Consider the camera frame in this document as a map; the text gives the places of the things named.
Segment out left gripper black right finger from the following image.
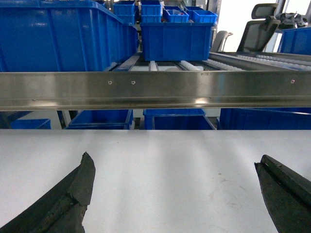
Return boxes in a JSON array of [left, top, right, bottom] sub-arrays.
[[255, 155, 311, 233]]

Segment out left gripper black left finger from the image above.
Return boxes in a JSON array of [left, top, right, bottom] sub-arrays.
[[0, 152, 95, 233]]

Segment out stainless steel shelf rack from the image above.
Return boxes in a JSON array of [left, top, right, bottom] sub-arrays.
[[0, 52, 311, 111]]

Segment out lower blue bin far left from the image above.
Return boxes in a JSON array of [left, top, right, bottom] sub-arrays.
[[10, 118, 51, 130]]

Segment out lower blue bin right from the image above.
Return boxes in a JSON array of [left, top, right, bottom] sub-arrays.
[[217, 107, 311, 130]]

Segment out lower blue bin centre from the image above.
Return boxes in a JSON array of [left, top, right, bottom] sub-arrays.
[[143, 108, 214, 130]]

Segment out blue bin far right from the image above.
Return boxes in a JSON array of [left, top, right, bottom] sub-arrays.
[[278, 27, 311, 55]]

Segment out grey mesh office chair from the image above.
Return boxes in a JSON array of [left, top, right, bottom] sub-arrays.
[[237, 3, 280, 52]]

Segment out large blue bin left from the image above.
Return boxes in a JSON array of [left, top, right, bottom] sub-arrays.
[[0, 0, 138, 72]]

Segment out blue bin centre on rollers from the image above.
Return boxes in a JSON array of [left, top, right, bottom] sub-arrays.
[[140, 22, 214, 61]]

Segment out small blue bin right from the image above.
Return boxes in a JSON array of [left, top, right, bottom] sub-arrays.
[[185, 6, 218, 23]]

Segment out small blue bin back left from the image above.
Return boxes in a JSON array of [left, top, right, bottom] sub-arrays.
[[113, 0, 137, 24]]

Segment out small blue bin with items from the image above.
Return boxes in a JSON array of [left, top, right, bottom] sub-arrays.
[[163, 7, 189, 23]]

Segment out small blue bin back centre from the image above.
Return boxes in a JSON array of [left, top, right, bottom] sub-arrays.
[[141, 0, 162, 23]]

